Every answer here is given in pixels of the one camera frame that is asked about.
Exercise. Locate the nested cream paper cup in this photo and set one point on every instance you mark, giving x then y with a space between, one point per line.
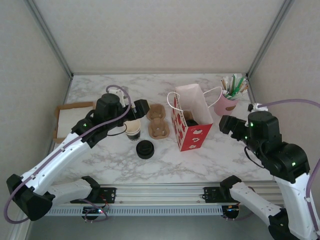
133 127

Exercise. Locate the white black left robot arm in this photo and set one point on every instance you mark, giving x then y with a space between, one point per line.
58 165

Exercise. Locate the pink straw holder cup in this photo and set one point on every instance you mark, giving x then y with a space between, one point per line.
225 105

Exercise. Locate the small circuit board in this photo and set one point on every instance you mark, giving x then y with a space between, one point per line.
93 211
232 211

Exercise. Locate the brown cardboard napkin box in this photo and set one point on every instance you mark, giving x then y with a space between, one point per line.
58 140

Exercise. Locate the dark green straw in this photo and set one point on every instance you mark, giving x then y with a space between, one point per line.
233 83

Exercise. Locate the green striped paper straw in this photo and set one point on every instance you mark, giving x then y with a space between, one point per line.
231 96

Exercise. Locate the white napkin stack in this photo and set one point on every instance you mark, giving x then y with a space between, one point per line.
70 120

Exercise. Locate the white wrapped straw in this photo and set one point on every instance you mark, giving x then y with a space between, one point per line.
237 75
226 81

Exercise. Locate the black paper cup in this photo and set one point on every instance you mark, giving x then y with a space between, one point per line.
133 138

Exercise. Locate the red paper gift bag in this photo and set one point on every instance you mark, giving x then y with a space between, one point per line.
195 140

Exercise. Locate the aluminium frame bar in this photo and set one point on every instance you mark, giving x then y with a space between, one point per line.
112 73

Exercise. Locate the brown pulp cup carrier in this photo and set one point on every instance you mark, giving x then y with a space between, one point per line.
163 133
188 116

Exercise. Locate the aluminium frame post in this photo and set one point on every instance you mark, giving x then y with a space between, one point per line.
51 40
269 37

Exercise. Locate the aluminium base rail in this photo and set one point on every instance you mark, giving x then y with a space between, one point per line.
160 195

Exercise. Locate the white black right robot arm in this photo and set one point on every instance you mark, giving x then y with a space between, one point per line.
291 197

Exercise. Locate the wooden stirrer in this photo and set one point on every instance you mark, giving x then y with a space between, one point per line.
246 87
222 82

